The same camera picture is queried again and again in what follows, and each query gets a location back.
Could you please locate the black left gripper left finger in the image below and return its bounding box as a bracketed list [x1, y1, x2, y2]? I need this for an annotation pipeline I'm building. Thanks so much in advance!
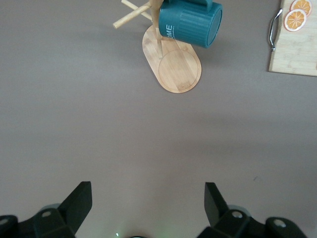
[32, 181, 93, 238]

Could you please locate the dark teal ribbed mug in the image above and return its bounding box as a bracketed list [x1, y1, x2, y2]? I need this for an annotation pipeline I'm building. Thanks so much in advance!
[158, 0, 223, 49]

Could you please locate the wooden mug tree rack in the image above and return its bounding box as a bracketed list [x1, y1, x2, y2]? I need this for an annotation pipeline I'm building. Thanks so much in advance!
[112, 0, 202, 94]

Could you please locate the metal cutting board handle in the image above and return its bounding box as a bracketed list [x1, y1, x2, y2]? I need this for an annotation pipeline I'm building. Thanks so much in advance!
[268, 9, 283, 52]

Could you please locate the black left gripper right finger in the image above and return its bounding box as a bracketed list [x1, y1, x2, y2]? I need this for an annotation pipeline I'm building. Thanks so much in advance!
[198, 182, 270, 238]

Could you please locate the bamboo cutting board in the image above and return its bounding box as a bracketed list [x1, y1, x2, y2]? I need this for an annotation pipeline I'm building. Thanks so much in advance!
[267, 0, 317, 77]

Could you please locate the orange slice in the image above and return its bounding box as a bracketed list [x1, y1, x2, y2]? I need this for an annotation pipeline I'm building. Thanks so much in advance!
[290, 0, 313, 17]
[284, 9, 307, 32]

